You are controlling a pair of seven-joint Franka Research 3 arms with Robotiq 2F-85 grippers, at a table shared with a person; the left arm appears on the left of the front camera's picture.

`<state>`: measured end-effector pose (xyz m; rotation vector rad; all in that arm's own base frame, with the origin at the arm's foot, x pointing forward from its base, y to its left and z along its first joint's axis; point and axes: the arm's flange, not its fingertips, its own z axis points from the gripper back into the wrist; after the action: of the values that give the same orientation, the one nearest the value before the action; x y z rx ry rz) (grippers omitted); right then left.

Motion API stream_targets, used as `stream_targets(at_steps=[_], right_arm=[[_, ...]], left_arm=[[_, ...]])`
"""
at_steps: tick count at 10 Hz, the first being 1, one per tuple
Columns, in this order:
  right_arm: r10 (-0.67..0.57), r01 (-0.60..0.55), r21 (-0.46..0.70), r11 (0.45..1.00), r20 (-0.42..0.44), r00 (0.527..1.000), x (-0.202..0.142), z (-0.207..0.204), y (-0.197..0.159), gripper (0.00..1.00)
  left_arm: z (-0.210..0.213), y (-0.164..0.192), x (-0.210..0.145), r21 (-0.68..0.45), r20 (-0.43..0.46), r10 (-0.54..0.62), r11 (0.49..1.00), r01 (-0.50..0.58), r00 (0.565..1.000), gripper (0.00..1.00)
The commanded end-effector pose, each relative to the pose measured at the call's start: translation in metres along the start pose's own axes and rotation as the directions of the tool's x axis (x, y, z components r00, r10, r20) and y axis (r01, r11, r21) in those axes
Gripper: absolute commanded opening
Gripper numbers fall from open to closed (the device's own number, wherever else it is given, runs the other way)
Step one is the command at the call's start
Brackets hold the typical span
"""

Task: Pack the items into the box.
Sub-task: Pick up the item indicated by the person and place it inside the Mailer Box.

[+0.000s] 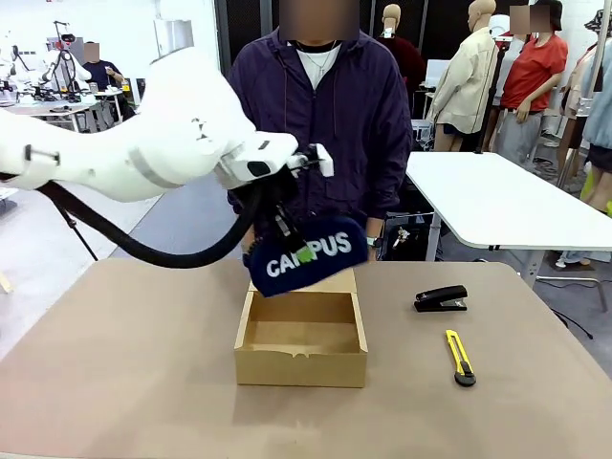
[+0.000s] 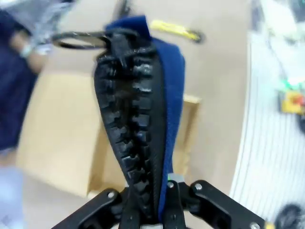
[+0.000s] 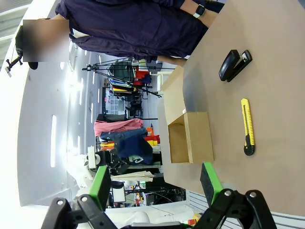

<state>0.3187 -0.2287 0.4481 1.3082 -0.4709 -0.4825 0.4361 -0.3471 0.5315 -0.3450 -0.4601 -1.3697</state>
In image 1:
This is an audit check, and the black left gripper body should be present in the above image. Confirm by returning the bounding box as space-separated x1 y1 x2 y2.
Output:
260 166 300 227

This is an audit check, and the navy CAMPUS pencil case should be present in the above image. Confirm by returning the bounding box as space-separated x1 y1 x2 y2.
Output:
242 215 369 298

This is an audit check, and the brown cardboard box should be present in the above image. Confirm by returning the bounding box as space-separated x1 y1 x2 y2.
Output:
233 268 369 389

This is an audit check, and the black stapler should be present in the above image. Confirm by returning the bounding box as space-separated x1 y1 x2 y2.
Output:
413 285 469 314

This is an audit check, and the yellow utility knife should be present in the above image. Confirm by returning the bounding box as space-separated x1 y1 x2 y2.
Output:
445 329 477 387

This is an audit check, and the person in purple jacket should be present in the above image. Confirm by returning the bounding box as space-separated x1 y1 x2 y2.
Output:
227 26 413 240

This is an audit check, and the mannequin in dark red top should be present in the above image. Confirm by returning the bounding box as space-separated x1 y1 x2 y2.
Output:
375 4 426 92

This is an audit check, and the white table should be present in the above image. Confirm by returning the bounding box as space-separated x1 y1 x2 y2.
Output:
404 151 612 288

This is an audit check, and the seated man in dark shirt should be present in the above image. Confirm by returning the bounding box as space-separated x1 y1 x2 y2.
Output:
81 41 128 92

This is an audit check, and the mannequin in beige jacket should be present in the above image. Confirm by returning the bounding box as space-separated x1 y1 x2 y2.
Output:
426 0 501 153

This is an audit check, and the white workbench with robots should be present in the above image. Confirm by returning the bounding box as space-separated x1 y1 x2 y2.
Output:
0 88 126 135

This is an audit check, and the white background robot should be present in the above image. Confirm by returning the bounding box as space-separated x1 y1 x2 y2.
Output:
45 21 92 104

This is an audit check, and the mannequin in light blue jacket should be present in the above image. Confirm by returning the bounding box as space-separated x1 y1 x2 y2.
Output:
579 71 612 214

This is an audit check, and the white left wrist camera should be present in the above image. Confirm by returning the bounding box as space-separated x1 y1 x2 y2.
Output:
305 142 335 177

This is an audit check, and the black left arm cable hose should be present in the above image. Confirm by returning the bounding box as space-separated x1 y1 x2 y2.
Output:
0 171 265 270

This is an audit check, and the black floor cable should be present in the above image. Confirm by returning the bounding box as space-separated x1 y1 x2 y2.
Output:
537 276 595 340

